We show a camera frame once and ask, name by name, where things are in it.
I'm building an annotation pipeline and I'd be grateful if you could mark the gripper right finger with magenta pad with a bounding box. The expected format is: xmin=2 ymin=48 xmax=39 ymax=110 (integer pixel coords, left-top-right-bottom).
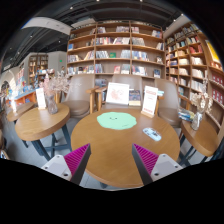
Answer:
xmin=132 ymin=144 xmax=182 ymax=185

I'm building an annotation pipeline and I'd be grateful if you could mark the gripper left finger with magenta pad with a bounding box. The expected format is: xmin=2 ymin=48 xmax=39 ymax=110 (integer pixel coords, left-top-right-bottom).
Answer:
xmin=42 ymin=144 xmax=91 ymax=185

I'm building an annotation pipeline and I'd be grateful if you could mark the green round mouse pad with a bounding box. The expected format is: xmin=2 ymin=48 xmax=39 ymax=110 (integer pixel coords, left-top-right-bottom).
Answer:
xmin=97 ymin=112 xmax=137 ymax=130

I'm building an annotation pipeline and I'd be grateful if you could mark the left round wooden side table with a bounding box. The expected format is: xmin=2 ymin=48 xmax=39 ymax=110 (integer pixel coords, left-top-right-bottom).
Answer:
xmin=15 ymin=103 xmax=71 ymax=160

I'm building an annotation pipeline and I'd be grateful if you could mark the round wooden side table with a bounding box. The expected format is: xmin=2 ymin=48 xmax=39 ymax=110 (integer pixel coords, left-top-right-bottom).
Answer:
xmin=15 ymin=103 xmax=71 ymax=160
xmin=179 ymin=120 xmax=220 ymax=165

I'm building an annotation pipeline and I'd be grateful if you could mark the right round wooden side table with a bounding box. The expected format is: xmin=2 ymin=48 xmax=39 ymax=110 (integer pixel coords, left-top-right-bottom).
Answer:
xmin=179 ymin=120 xmax=220 ymax=165

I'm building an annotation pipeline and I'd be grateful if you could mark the stack of books right table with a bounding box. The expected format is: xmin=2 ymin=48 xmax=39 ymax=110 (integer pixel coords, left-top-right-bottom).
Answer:
xmin=178 ymin=108 xmax=195 ymax=122

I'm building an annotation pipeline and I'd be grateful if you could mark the white red sign stand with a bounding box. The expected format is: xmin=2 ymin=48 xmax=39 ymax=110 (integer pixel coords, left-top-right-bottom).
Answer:
xmin=141 ymin=86 xmax=158 ymax=118

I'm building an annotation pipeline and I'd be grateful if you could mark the left beige armchair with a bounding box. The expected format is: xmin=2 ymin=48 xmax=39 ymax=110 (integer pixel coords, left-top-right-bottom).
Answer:
xmin=63 ymin=74 xmax=97 ymax=118

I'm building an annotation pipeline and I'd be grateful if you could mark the beige armchair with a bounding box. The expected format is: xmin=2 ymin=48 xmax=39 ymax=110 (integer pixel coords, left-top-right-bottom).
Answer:
xmin=155 ymin=78 xmax=181 ymax=128
xmin=63 ymin=74 xmax=97 ymax=118
xmin=97 ymin=74 xmax=143 ymax=110

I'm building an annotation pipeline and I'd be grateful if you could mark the right beige armchair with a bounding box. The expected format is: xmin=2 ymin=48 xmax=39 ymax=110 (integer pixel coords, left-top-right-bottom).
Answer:
xmin=155 ymin=78 xmax=181 ymax=128

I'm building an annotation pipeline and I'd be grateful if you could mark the small white sign card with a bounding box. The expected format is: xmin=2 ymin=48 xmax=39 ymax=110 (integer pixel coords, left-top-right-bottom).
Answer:
xmin=36 ymin=88 xmax=46 ymax=109

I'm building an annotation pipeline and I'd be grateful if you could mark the dark book on table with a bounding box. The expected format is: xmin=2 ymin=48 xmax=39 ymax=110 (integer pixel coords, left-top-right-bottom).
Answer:
xmin=129 ymin=90 xmax=141 ymax=106

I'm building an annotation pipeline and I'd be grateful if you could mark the far left small wooden table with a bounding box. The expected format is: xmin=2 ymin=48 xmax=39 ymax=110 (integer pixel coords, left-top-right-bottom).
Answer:
xmin=7 ymin=102 xmax=35 ymax=122

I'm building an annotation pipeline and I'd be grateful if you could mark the middle beige armchair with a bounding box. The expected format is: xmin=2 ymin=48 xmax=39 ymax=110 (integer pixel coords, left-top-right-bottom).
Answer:
xmin=97 ymin=74 xmax=143 ymax=110

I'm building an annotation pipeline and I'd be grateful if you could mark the white picture display card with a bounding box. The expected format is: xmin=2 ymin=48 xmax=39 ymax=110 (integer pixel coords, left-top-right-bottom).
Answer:
xmin=106 ymin=82 xmax=129 ymax=105

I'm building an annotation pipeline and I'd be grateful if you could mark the orange display counter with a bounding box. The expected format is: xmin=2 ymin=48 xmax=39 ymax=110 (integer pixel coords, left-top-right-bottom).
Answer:
xmin=13 ymin=86 xmax=36 ymax=105

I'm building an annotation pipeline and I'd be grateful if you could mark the right vase with dried flowers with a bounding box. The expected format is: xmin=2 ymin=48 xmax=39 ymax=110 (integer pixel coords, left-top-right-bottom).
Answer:
xmin=191 ymin=78 xmax=213 ymax=131

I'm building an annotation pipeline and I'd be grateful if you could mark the glass vase with dried flowers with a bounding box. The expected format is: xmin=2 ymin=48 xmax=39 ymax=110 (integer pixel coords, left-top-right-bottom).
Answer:
xmin=43 ymin=75 xmax=69 ymax=115

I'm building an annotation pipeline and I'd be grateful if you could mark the far left wooden bookshelf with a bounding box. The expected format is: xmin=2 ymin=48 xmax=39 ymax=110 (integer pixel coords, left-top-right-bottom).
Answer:
xmin=28 ymin=54 xmax=48 ymax=86

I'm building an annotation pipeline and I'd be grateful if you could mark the right wooden bookshelf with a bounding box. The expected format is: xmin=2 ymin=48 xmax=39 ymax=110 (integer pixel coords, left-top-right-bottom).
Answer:
xmin=164 ymin=21 xmax=224 ymax=132

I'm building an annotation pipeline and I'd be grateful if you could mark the large wooden centre bookshelf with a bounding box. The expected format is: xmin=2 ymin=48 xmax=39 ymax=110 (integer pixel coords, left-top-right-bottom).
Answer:
xmin=67 ymin=21 xmax=165 ymax=82

